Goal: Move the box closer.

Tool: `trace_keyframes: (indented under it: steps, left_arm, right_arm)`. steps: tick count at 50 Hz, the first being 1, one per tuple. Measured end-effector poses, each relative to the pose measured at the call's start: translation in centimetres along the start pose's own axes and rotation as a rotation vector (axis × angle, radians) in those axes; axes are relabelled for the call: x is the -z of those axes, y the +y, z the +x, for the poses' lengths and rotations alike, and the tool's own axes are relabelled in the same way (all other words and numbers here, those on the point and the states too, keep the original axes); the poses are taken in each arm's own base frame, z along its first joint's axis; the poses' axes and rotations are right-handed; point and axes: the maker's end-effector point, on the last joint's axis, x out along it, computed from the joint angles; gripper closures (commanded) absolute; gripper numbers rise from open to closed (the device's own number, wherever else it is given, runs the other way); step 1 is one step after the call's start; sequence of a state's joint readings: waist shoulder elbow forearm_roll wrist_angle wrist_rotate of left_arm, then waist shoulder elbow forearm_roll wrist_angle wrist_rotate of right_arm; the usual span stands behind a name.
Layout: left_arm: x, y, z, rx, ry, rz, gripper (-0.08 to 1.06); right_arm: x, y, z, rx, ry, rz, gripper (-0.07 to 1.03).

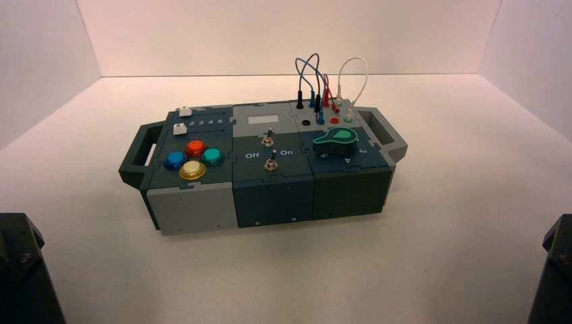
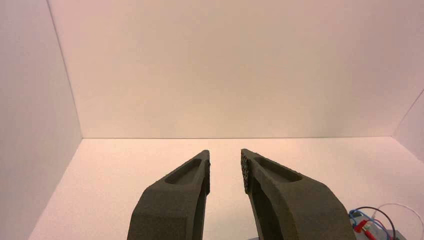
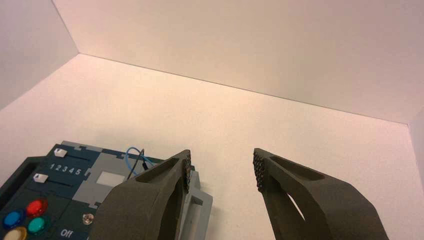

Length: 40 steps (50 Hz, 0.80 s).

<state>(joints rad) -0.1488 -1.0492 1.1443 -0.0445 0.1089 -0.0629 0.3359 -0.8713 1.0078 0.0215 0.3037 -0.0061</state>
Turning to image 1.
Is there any grey and teal control box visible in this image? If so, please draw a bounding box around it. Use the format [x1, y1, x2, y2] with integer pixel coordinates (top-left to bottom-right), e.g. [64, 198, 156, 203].
[118, 105, 409, 236]

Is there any green rotary pointer knob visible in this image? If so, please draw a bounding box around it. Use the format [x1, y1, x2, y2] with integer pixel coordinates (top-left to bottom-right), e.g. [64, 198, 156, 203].
[312, 127, 360, 158]

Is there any teal round push button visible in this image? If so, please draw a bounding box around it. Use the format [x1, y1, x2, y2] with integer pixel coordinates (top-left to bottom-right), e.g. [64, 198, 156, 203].
[200, 148, 226, 167]

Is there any orange round push button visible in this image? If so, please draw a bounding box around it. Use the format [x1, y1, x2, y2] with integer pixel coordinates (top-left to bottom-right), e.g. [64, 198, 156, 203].
[184, 139, 208, 159]

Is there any yellow round push button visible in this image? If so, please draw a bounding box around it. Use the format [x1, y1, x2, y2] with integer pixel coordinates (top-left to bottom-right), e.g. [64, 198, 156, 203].
[179, 160, 207, 182]

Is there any blue round push button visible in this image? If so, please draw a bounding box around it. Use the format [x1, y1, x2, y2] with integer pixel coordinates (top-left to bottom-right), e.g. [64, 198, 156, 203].
[163, 151, 189, 171]

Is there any blue jumper cable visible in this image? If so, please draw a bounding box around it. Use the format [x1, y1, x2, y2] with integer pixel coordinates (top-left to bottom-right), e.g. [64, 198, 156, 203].
[301, 53, 326, 126]

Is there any black jumper cable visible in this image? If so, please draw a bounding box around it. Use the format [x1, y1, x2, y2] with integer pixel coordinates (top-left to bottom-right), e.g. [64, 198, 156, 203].
[294, 57, 322, 113]

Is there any red jumper cable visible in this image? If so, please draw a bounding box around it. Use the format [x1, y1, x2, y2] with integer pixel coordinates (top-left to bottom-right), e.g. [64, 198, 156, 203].
[322, 74, 341, 113]

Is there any white jumper cable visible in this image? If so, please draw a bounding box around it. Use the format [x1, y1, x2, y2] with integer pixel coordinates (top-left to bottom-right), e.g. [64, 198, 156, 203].
[336, 57, 370, 122]

